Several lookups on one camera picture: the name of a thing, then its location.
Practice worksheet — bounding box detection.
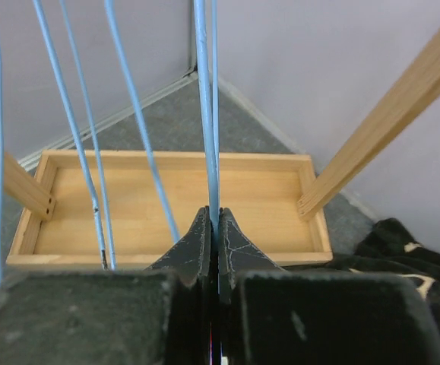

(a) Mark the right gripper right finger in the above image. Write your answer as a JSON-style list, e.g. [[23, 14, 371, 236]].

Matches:
[[218, 208, 440, 364]]

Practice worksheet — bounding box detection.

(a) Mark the wooden clothes rack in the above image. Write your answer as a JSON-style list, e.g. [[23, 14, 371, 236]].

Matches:
[[0, 3, 440, 271]]

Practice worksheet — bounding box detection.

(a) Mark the black beige floral blanket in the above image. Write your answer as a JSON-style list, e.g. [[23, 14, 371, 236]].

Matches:
[[318, 217, 440, 362]]

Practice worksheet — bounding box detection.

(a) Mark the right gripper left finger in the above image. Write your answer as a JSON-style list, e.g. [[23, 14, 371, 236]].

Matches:
[[0, 208, 211, 364]]

